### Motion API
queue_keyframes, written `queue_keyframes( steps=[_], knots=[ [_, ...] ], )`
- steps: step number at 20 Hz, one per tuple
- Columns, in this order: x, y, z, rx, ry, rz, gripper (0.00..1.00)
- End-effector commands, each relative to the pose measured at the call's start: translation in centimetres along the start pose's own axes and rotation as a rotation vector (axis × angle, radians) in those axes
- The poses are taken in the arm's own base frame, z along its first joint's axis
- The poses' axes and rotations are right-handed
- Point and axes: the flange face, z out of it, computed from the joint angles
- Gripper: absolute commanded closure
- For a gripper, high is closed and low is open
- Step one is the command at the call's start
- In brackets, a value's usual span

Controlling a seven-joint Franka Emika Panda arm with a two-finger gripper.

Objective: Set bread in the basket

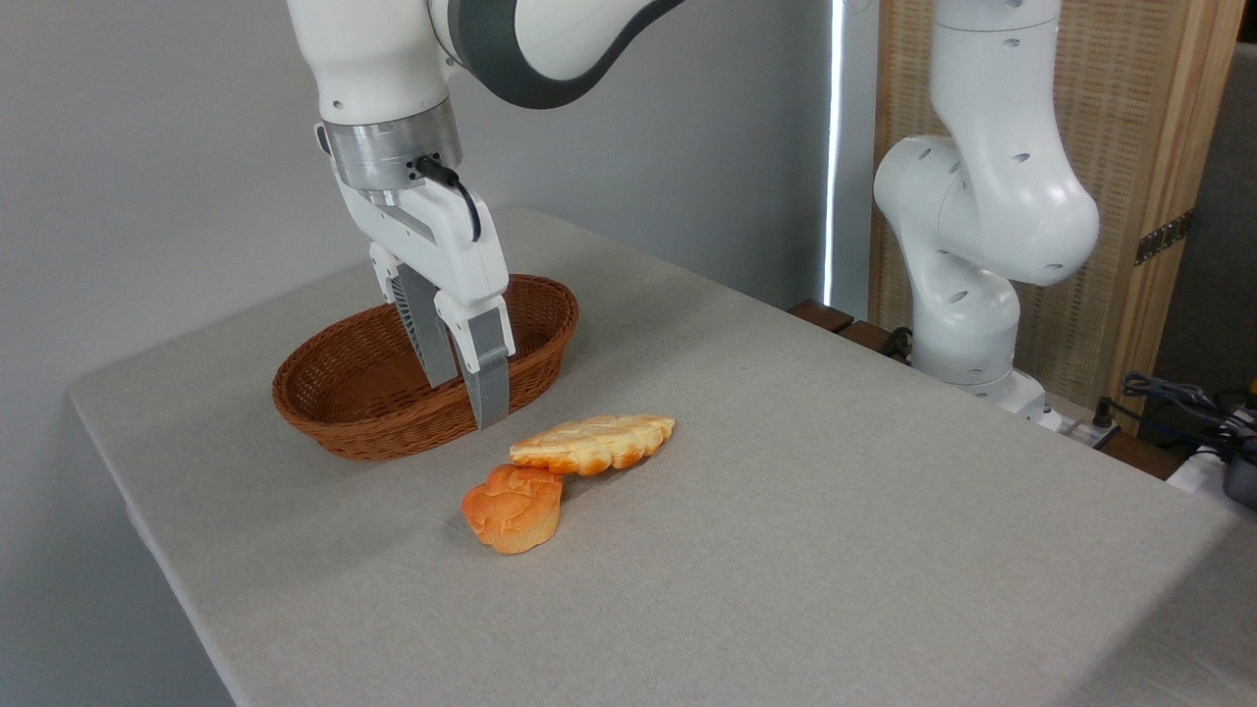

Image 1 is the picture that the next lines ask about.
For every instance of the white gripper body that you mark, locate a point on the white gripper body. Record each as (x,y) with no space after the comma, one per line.
(432,241)

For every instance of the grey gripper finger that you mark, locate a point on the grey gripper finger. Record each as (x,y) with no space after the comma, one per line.
(486,334)
(422,329)

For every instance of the leaf-shaped golden bread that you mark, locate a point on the leaf-shaped golden bread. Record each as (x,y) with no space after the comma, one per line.
(589,442)

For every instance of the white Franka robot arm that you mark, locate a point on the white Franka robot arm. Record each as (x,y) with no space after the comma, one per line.
(982,196)

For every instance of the brown wicker basket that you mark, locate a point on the brown wicker basket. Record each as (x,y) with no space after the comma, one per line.
(334,393)

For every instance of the round orange bread bun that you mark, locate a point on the round orange bread bun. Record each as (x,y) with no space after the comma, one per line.
(511,511)

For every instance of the dark brown wooden slat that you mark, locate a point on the dark brown wooden slat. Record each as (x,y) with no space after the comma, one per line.
(869,339)
(821,315)

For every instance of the grey tablecloth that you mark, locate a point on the grey tablecloth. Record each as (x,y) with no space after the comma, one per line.
(786,550)

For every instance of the white power strip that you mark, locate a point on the white power strip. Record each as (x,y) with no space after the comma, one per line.
(1080,427)

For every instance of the metal screen hinge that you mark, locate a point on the metal screen hinge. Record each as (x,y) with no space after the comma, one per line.
(1164,238)

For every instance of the woven wooden folding screen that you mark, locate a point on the woven wooden folding screen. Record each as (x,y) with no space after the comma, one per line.
(1129,98)

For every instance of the grey round device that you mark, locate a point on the grey round device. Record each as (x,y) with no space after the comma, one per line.
(1241,481)

